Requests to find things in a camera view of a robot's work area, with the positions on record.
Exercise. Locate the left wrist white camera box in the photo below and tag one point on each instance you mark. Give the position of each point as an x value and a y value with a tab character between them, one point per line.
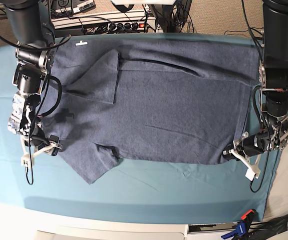
252	172

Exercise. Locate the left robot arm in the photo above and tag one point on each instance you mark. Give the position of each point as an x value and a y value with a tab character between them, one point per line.
270	97

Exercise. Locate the blue-grey heathered T-shirt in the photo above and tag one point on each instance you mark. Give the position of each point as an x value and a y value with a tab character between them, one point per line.
157	100

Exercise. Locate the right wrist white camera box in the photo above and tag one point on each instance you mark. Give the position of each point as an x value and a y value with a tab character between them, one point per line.
27	160

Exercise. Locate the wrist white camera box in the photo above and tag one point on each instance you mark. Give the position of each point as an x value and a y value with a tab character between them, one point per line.
252	172
27	160

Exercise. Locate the white power strip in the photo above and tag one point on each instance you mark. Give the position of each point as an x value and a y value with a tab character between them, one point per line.
98	25

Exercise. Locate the teal table cloth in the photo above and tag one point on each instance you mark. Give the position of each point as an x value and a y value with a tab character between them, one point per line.
135	191

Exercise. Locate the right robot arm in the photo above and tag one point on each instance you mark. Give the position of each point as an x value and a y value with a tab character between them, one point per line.
31	23

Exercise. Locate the orange blue clamp bottom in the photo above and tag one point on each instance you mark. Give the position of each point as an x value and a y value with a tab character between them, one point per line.
242	228

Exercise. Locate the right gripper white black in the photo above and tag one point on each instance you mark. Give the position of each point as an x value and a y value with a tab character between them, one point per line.
41	144

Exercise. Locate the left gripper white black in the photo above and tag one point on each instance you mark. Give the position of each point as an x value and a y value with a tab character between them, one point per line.
247	149

